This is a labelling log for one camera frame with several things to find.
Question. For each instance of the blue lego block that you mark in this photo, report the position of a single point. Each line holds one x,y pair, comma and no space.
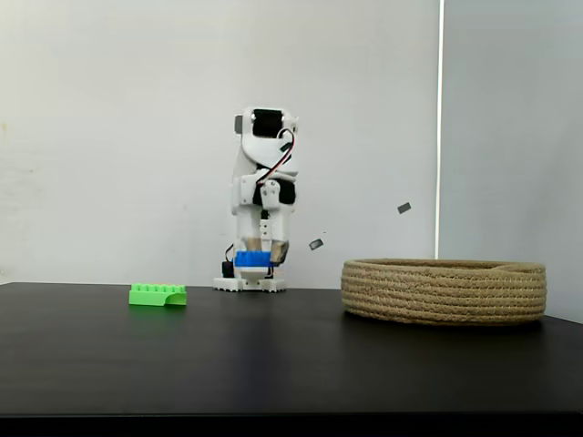
252,259

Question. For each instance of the green lego block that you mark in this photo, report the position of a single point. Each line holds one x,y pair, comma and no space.
150,297

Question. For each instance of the grey tape piece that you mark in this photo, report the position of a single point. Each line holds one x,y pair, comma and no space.
404,208
316,244

